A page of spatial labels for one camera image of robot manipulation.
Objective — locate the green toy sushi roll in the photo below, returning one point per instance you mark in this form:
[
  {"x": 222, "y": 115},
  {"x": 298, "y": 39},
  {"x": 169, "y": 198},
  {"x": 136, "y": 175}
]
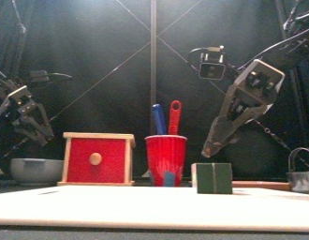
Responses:
[{"x": 213, "y": 178}]

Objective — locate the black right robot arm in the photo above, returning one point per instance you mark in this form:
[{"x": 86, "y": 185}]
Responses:
[{"x": 294, "y": 40}]

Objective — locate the grey bowl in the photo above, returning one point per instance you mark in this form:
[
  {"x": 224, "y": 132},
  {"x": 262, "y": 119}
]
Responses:
[{"x": 36, "y": 171}]

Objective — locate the red plastic cup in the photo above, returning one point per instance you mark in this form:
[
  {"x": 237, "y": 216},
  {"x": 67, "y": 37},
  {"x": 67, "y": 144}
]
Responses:
[{"x": 166, "y": 159}]

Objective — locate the red wooden drawer box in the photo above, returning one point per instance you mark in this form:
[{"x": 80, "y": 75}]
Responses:
[{"x": 97, "y": 159}]

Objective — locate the wooden board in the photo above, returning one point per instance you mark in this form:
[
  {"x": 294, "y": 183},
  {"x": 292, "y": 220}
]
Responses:
[{"x": 260, "y": 185}]

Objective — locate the white cutting board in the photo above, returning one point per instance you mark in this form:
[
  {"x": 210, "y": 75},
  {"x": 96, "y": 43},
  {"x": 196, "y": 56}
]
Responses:
[{"x": 152, "y": 206}]

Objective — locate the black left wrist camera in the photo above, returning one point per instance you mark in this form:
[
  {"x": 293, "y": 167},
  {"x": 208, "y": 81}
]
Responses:
[{"x": 48, "y": 76}]

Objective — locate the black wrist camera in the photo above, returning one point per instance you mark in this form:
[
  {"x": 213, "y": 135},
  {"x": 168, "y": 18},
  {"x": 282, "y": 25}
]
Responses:
[
  {"x": 48, "y": 76},
  {"x": 212, "y": 67}
]

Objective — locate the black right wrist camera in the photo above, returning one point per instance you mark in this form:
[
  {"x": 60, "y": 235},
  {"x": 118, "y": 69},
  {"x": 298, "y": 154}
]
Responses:
[{"x": 212, "y": 67}]

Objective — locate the metal frame pole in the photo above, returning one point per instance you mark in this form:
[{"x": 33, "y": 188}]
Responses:
[{"x": 153, "y": 67}]

